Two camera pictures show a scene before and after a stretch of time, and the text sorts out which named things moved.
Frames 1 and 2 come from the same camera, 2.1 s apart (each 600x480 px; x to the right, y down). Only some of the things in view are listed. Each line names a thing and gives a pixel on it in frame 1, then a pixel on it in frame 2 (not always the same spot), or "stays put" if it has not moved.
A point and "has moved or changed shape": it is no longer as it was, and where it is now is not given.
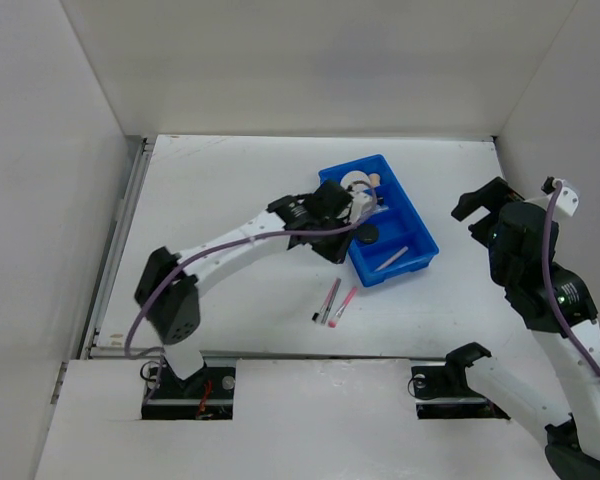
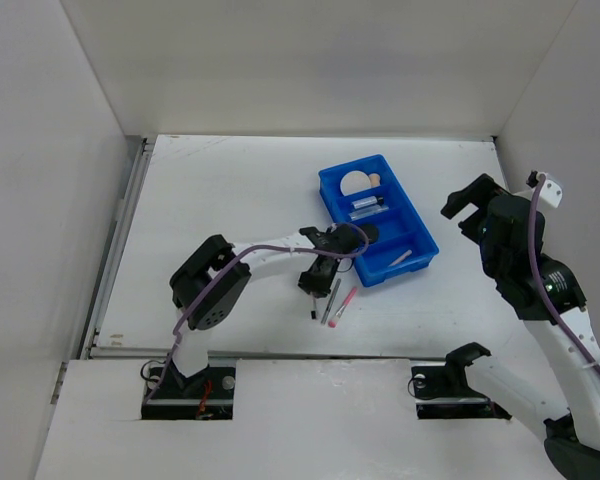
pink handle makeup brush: (350, 296) stays put
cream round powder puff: (355, 178) stays put
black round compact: (368, 234) stays put
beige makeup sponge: (374, 179) stays put
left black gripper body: (331, 245) → (316, 283)
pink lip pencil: (393, 258) has moved or changed shape
